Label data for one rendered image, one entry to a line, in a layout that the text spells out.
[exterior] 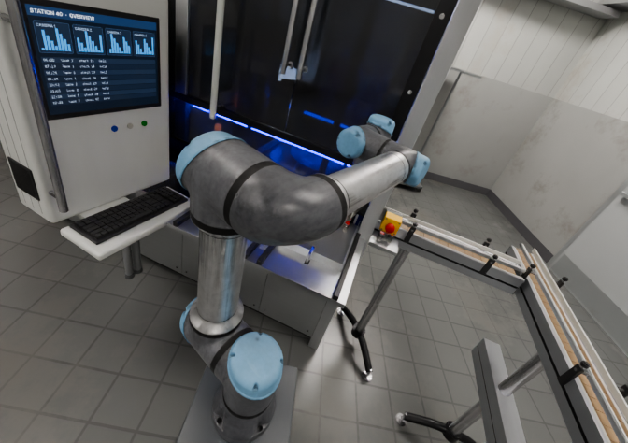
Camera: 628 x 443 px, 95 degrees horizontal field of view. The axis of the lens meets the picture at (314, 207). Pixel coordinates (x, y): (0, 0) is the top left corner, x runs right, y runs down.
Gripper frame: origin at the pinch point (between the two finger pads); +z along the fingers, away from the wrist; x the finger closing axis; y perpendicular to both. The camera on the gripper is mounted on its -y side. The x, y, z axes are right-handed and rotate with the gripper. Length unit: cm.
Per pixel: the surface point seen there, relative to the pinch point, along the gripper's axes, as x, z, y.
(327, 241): -3.1, 21.1, -12.1
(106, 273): -125, 109, -11
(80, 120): -90, -6, 15
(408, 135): 10.2, -27.3, -23.9
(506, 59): 113, -79, -393
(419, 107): 9.3, -37.5, -23.8
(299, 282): -5.9, 21.5, 14.8
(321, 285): 1.5, 21.5, 11.8
